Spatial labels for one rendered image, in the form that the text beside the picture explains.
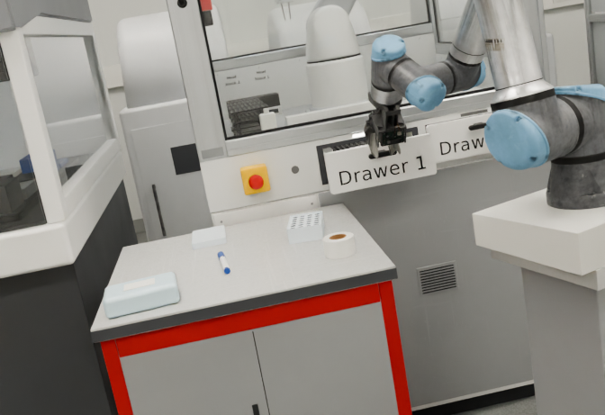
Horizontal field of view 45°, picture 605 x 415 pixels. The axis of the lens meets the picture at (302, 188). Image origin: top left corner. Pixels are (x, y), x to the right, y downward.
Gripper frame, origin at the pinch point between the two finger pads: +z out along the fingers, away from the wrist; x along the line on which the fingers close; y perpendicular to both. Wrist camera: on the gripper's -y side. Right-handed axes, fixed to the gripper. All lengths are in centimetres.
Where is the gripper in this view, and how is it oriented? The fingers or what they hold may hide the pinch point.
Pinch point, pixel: (383, 150)
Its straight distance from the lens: 187.0
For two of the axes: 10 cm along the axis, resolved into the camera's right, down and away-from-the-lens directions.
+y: 2.0, 7.2, -6.7
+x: 9.8, -1.9, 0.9
